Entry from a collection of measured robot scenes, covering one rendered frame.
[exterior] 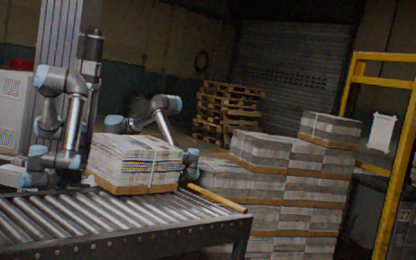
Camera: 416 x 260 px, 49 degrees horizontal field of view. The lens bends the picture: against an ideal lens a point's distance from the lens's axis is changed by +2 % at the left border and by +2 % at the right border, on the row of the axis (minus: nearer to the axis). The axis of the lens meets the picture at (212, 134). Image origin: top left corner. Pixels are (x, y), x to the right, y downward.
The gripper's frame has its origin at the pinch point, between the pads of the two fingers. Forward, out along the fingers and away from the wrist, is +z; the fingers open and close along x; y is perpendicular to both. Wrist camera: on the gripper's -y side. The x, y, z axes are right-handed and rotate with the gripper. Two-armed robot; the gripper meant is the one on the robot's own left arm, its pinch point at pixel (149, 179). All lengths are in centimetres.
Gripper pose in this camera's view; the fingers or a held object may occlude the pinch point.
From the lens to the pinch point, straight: 255.2
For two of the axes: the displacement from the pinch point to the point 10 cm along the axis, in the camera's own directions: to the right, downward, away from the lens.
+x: 6.9, 2.3, -6.9
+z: -7.0, -0.4, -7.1
